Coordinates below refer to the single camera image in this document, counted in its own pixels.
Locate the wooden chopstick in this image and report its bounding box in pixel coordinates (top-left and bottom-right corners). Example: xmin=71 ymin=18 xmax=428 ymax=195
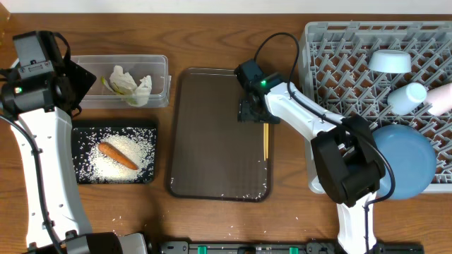
xmin=263 ymin=123 xmax=269 ymax=160
xmin=263 ymin=123 xmax=268 ymax=161

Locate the green foil snack wrapper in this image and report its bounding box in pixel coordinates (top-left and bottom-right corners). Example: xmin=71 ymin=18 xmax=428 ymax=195
xmin=101 ymin=76 xmax=138 ymax=107

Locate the white tissue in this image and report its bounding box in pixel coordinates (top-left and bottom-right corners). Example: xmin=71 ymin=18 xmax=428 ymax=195
xmin=108 ymin=66 xmax=153 ymax=107

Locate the orange carrot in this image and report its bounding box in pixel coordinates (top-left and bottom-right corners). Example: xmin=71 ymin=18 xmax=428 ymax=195
xmin=97 ymin=143 xmax=138 ymax=171

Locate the pile of white rice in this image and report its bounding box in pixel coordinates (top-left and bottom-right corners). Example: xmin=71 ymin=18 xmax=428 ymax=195
xmin=73 ymin=126 xmax=157 ymax=184

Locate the light blue bowl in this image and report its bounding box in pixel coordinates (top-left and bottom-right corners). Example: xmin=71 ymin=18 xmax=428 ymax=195
xmin=368 ymin=49 xmax=412 ymax=74

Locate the light blue cup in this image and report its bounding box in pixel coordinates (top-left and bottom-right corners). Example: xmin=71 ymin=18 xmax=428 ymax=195
xmin=387 ymin=83 xmax=427 ymax=115

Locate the dark blue plate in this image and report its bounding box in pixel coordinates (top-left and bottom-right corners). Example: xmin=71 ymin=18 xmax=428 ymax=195
xmin=373 ymin=124 xmax=436 ymax=200

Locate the white cup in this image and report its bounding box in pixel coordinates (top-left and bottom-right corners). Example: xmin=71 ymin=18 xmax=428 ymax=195
xmin=424 ymin=83 xmax=451 ymax=116

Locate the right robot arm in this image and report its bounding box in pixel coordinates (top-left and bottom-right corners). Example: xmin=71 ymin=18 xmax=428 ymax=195
xmin=234 ymin=59 xmax=386 ymax=253

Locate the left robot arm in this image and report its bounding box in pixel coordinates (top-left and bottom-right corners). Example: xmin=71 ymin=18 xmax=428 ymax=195
xmin=1 ymin=31 xmax=149 ymax=253

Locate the grey dishwasher rack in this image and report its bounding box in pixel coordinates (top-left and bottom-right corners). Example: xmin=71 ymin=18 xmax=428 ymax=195
xmin=298 ymin=21 xmax=451 ymax=193

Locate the clear plastic bin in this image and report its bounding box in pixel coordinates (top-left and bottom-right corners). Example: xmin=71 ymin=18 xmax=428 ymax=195
xmin=71 ymin=54 xmax=171 ymax=109

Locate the brown serving tray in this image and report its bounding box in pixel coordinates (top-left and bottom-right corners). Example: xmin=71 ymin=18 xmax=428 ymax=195
xmin=167 ymin=68 xmax=272 ymax=202

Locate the black plastic tray bin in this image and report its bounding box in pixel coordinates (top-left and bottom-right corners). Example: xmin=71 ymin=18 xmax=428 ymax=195
xmin=70 ymin=119 xmax=160 ymax=186

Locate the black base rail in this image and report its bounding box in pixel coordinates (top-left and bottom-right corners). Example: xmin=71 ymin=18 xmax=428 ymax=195
xmin=155 ymin=232 xmax=424 ymax=254

